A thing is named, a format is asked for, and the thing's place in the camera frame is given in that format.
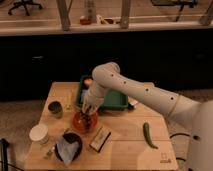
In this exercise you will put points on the orange fruit in tray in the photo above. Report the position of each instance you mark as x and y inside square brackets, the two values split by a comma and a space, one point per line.
[88, 82]

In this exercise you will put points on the red object on shelf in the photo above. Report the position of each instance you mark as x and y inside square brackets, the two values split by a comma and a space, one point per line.
[84, 21]

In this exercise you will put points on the dark bowl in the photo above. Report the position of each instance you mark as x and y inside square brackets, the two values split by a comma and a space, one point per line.
[70, 137]

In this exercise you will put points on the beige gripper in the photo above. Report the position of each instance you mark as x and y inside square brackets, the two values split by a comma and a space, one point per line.
[89, 109]

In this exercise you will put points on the dark green can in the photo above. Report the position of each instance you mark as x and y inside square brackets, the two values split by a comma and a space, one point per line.
[55, 108]

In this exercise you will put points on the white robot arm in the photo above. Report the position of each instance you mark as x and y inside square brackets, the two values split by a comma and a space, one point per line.
[196, 117]

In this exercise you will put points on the white cup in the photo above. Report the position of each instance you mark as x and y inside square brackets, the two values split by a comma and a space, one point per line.
[39, 134]

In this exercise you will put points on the yellow stick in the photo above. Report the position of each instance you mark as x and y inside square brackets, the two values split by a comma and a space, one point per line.
[69, 100]

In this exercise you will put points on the green plastic tray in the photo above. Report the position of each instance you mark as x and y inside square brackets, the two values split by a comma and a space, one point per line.
[113, 100]

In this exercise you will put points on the black stand at left edge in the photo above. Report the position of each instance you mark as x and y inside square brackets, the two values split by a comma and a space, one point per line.
[3, 156]

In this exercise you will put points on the white handled brush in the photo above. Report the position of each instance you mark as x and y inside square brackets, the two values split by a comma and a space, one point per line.
[132, 103]

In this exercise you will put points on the red bowl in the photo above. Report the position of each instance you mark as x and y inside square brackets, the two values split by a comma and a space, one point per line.
[78, 124]

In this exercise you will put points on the green cucumber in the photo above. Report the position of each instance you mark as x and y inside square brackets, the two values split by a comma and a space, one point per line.
[147, 135]

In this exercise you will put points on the black office chair left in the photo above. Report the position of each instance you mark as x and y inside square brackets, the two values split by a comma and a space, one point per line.
[24, 3]

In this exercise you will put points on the wooden block eraser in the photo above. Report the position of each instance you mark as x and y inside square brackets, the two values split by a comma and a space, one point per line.
[99, 139]

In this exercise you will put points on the grey cloth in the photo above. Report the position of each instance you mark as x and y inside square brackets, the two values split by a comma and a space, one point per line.
[66, 150]

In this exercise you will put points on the small metal object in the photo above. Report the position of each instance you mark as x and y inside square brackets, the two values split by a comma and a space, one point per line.
[49, 152]

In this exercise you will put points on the dark red grape bunch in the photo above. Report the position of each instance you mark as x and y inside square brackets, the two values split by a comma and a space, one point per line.
[87, 121]

